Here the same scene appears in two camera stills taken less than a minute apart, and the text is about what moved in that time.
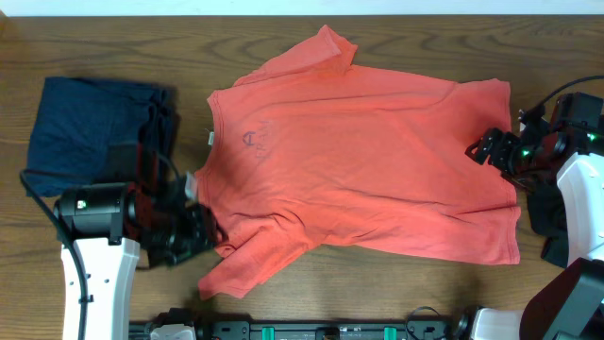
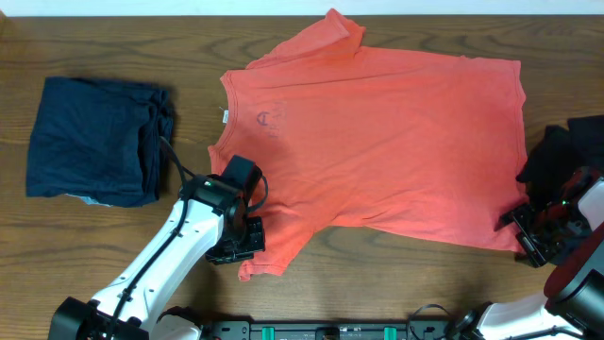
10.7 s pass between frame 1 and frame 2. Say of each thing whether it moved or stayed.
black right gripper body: moved
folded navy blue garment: stayed
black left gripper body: moved
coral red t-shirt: moved
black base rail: stayed
